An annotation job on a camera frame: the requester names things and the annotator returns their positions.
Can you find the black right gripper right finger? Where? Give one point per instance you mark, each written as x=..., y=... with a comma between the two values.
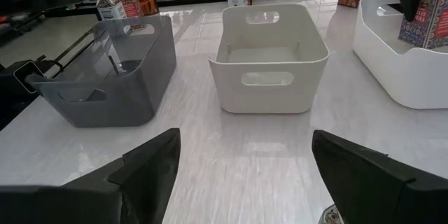
x=367, y=189

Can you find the beige plastic bin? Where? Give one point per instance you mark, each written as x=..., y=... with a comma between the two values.
x=269, y=98

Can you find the grey translucent plastic bin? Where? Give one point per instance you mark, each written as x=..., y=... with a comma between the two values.
x=140, y=87

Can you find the white plastic bin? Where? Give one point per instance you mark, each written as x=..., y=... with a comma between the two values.
x=402, y=77

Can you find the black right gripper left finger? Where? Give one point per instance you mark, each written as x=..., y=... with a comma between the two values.
x=140, y=182

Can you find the red-lidded paprika tin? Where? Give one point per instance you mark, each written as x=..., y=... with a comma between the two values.
x=434, y=24
x=131, y=3

